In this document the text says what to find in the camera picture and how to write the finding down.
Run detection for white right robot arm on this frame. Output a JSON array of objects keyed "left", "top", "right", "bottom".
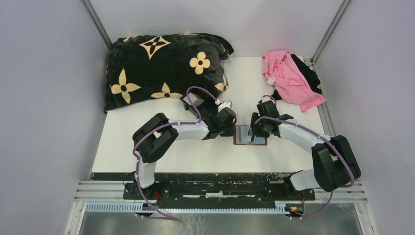
[{"left": 249, "top": 101, "right": 361, "bottom": 200}]

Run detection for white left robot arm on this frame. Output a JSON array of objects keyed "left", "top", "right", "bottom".
[{"left": 132, "top": 107, "right": 236, "bottom": 199}]

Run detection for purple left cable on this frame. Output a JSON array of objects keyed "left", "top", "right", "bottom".
[{"left": 132, "top": 86, "right": 178, "bottom": 221}]

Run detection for white slotted cable duct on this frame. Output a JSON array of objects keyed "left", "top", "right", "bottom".
[{"left": 85, "top": 202, "right": 289, "bottom": 215}]

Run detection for black cloth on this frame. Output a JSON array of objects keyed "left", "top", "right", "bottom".
[{"left": 272, "top": 51, "right": 322, "bottom": 105}]

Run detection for white card stack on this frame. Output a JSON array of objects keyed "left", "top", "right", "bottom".
[{"left": 184, "top": 93, "right": 204, "bottom": 106}]

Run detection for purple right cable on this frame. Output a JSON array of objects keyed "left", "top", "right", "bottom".
[{"left": 254, "top": 94, "right": 356, "bottom": 220}]

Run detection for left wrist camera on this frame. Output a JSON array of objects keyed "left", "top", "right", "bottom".
[{"left": 215, "top": 99, "right": 232, "bottom": 112}]

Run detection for black floral plush pillow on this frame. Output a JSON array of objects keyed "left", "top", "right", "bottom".
[{"left": 104, "top": 33, "right": 234, "bottom": 111}]

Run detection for pink cloth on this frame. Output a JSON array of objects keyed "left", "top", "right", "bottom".
[{"left": 262, "top": 51, "right": 326, "bottom": 113}]

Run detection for brown leather card holder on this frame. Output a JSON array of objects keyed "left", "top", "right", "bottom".
[{"left": 233, "top": 125, "right": 267, "bottom": 146}]

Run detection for purple cable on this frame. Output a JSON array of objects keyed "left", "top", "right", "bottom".
[
  {"left": 254, "top": 94, "right": 356, "bottom": 220},
  {"left": 132, "top": 86, "right": 178, "bottom": 221}
]

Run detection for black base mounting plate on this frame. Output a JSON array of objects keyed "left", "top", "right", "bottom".
[{"left": 92, "top": 172, "right": 349, "bottom": 210}]

